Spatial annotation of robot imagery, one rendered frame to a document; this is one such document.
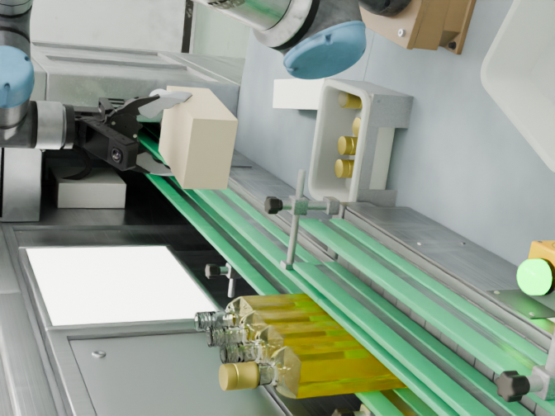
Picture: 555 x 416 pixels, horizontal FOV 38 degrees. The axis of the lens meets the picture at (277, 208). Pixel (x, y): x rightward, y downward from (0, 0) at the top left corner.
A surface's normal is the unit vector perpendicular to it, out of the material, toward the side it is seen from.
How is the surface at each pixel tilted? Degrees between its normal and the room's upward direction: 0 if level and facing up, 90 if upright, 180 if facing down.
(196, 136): 90
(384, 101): 90
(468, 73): 0
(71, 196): 90
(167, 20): 90
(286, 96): 0
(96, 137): 30
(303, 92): 0
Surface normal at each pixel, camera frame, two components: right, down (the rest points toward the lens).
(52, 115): 0.38, -0.31
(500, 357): 0.12, -0.96
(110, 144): -0.62, 0.26
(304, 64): 0.23, 0.92
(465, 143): -0.91, 0.00
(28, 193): 0.39, 0.29
